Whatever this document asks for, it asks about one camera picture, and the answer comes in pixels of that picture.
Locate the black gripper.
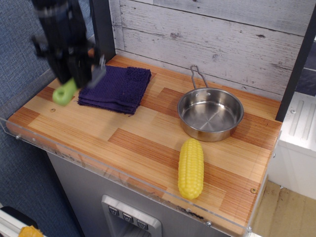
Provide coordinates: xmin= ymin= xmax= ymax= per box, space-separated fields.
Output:
xmin=32 ymin=0 xmax=96 ymax=88

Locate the green handled grey spatula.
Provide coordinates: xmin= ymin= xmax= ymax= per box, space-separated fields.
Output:
xmin=52 ymin=56 xmax=107 ymax=106

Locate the purple folded towel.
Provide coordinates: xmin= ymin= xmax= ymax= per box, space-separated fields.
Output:
xmin=78 ymin=66 xmax=151 ymax=115

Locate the clear acrylic table guard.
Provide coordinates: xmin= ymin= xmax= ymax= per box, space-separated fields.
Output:
xmin=0 ymin=56 xmax=281 ymax=237

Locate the small steel pan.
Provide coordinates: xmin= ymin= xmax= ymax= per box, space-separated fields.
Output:
xmin=177 ymin=65 xmax=244 ymax=142

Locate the grey cabinet dispenser panel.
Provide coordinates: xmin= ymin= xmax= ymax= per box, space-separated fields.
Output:
xmin=101 ymin=195 xmax=162 ymax=237

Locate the yellow toy corn cob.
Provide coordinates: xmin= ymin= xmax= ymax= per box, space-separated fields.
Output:
xmin=178 ymin=138 xmax=204 ymax=200

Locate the yellow black object bottom left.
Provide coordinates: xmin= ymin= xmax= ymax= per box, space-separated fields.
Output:
xmin=18 ymin=226 xmax=44 ymax=237

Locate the white ribbed appliance top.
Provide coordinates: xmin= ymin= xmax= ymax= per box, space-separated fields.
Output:
xmin=280 ymin=92 xmax=316 ymax=152

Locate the dark left upright post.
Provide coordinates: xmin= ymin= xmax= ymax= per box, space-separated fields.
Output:
xmin=89 ymin=0 xmax=116 ymax=62

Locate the dark upright post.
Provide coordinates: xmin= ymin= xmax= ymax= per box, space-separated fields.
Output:
xmin=275 ymin=5 xmax=316 ymax=122
xmin=89 ymin=0 xmax=116 ymax=62

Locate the dark right upright post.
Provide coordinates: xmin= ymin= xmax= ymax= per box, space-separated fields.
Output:
xmin=275 ymin=5 xmax=316 ymax=122

